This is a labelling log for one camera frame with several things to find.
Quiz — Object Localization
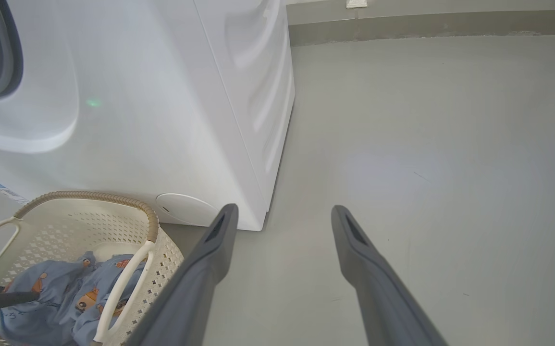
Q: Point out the cream perforated laundry basket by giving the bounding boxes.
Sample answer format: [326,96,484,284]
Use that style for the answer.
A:
[0,191,185,346]

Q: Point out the white washing machine body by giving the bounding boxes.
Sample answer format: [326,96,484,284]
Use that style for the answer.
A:
[0,0,296,232]

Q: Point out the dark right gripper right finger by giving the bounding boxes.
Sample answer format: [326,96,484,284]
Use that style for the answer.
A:
[331,205,448,346]

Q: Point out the round white filter cover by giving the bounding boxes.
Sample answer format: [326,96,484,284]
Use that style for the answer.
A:
[155,193,220,226]

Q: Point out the blue energy label sticker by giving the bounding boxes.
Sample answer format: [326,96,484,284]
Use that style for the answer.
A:
[0,181,30,205]

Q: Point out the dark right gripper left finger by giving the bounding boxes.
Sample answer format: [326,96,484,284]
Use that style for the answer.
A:
[123,203,239,346]

